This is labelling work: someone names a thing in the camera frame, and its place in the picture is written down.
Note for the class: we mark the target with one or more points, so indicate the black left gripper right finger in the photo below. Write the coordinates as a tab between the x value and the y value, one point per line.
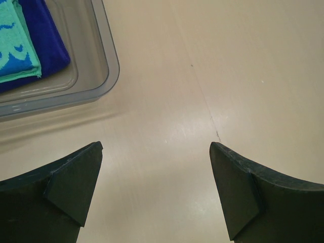
260	204

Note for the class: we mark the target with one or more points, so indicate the smoky clear plastic bin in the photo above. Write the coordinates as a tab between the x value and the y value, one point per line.
94	67

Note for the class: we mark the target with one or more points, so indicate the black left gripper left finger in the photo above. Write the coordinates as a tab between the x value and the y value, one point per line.
51	203

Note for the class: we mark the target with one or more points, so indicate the purple towel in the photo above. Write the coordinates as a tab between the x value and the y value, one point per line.
47	42

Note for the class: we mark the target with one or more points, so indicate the yellow towel teal trim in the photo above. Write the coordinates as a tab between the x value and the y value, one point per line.
18	55

